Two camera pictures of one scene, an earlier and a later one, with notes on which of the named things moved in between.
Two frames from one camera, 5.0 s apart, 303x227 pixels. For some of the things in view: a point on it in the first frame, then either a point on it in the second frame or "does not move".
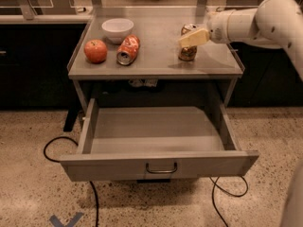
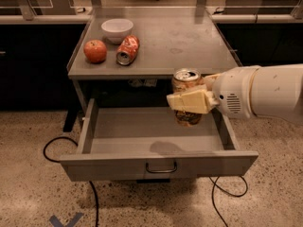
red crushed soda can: x=128 y=49 does not move
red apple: x=96 y=50 does not move
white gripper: x=218 y=27 → x=233 y=90
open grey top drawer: x=136 y=143 does not move
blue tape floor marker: x=74 y=220 does not move
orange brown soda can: x=187 y=53 → x=183 y=80
